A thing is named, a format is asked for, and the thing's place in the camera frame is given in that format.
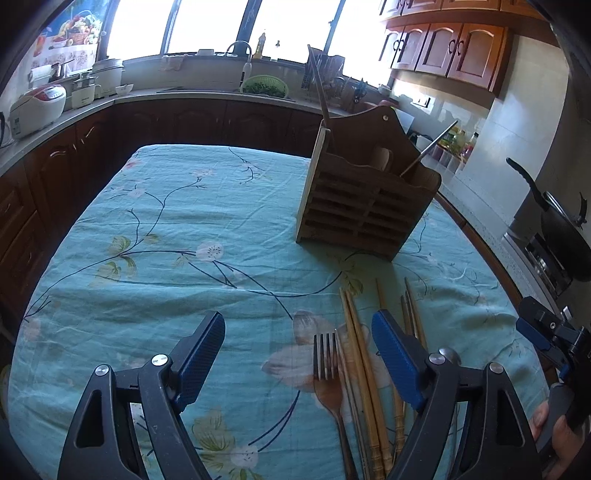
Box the wooden chopstick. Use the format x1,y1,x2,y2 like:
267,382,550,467
339,288,393,479
335,328,373,480
308,44,332,130

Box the right hand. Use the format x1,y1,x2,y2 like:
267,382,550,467
529,401,584,480

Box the black wok with lid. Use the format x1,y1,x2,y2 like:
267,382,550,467
506,157,590,282

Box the wooden chopstick carved end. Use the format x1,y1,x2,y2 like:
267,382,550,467
401,278,428,349
375,278,406,460

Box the metal fork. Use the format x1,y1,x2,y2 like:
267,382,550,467
312,332,359,480

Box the teal floral tablecloth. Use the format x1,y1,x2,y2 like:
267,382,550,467
7,145,548,479

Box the condiment bottles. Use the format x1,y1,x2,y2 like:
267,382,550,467
438,126,479,162

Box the metal chopstick in holder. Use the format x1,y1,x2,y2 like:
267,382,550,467
399,119,459,177

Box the wooden utensil holder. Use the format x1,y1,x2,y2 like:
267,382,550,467
295,106,442,260

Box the wooden upper cabinets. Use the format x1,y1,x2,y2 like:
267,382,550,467
381,0,556,96

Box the wooden chopstick in holder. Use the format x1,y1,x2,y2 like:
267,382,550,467
308,44,332,130

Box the white rice cooker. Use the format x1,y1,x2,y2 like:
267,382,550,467
9,84,66,140

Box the knife and utensil rack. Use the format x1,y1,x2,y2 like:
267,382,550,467
301,47,346,90

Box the white electric pot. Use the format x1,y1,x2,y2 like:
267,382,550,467
92,58,124,99

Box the green colander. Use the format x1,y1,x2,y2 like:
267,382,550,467
240,75,288,99

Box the sink faucet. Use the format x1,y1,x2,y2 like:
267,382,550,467
224,40,252,87

